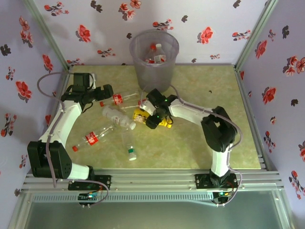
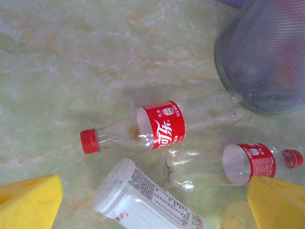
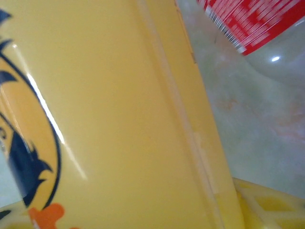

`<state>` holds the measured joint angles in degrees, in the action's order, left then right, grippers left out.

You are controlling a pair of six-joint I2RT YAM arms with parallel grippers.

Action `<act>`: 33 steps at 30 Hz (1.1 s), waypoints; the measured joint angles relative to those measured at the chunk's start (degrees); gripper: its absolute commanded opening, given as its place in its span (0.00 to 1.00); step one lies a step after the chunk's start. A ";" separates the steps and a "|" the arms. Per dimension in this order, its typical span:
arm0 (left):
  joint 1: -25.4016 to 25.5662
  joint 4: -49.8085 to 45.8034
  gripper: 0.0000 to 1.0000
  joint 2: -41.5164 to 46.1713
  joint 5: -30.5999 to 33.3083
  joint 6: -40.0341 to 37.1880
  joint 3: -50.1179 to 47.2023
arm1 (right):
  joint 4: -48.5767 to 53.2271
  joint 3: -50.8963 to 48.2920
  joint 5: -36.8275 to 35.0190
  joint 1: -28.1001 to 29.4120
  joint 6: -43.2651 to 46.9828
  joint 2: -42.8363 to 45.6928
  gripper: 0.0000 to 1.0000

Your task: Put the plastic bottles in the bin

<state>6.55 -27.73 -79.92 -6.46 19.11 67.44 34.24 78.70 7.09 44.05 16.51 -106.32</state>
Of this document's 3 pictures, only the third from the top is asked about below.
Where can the clear bottle red label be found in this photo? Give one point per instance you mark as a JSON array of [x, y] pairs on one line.
[[250, 23]]

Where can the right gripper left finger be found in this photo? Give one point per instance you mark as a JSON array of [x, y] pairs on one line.
[[12, 218]]

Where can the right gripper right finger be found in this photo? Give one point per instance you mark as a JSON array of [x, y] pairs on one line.
[[269, 207]]

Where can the yellow plastic bottle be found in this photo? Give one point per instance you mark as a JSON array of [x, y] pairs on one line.
[[119, 95]]

